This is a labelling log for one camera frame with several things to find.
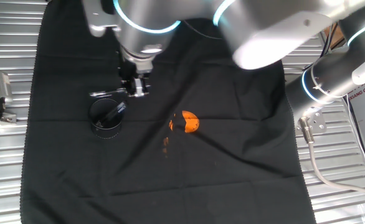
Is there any clear gel pen black grip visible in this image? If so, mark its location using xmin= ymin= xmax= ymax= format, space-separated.
xmin=88 ymin=88 xmax=128 ymax=98
xmin=95 ymin=105 xmax=128 ymax=129
xmin=94 ymin=101 xmax=126 ymax=125

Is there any metal camera bracket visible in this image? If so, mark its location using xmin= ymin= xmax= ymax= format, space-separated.
xmin=0 ymin=108 xmax=17 ymax=124

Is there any black mesh pen holder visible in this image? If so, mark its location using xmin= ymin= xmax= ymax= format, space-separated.
xmin=88 ymin=98 xmax=124 ymax=139

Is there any orange round patch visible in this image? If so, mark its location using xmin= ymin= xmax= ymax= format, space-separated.
xmin=181 ymin=110 xmax=201 ymax=134

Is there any long black gripper cable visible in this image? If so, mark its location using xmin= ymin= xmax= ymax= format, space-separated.
xmin=184 ymin=20 xmax=224 ymax=40

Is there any grey base hose with connector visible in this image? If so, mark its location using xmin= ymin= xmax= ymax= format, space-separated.
xmin=297 ymin=117 xmax=365 ymax=205

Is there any black base cable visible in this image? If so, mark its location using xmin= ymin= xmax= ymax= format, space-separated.
xmin=321 ymin=23 xmax=339 ymax=59

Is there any silver finned camera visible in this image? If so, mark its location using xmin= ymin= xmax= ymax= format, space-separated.
xmin=0 ymin=70 xmax=14 ymax=105

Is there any black table cloth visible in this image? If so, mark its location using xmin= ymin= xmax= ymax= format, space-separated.
xmin=19 ymin=0 xmax=317 ymax=224

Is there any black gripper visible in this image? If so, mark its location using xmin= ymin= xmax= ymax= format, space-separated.
xmin=118 ymin=60 xmax=152 ymax=98

